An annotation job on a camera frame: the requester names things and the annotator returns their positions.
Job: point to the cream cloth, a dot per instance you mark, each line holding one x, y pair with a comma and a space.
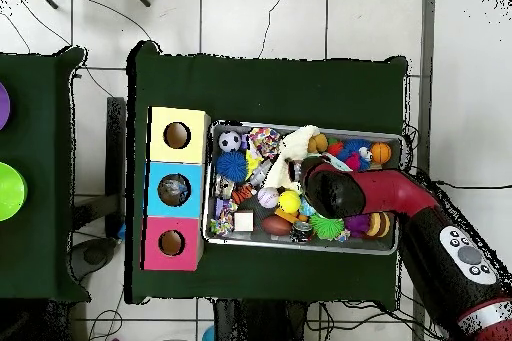
292, 145

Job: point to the orange plush bear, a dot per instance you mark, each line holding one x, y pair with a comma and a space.
318, 143

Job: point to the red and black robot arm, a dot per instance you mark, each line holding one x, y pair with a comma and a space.
400, 193

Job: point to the wooden box with three holes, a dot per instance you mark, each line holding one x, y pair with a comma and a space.
196, 149

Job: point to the silver mesh bin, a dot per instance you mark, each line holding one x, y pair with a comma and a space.
372, 246

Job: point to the blue spiky ball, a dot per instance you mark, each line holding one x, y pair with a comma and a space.
232, 166

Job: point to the orange striped tiger plush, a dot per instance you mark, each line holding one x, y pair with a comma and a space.
242, 194

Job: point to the small soccer ball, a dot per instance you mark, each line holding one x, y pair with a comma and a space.
230, 141

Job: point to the yellow seamed ball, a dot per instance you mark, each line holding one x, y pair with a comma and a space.
290, 202

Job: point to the plain wooden cube block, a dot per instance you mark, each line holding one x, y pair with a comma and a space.
244, 222

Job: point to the brown toy football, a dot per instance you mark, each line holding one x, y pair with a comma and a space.
276, 226

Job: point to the dark green tablecloth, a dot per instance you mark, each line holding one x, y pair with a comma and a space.
260, 85

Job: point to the blue spiky toy with eyes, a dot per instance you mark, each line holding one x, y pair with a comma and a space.
354, 149

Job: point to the small orange basketball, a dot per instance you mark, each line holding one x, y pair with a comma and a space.
380, 153

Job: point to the blue round object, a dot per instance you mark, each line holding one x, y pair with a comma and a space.
208, 335

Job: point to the side table with green cloth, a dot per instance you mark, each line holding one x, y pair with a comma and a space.
36, 157

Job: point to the lime green disc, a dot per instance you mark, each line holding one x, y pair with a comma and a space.
10, 191

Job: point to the purple disc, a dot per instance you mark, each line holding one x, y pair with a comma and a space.
3, 107

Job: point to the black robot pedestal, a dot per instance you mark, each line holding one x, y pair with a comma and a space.
256, 321

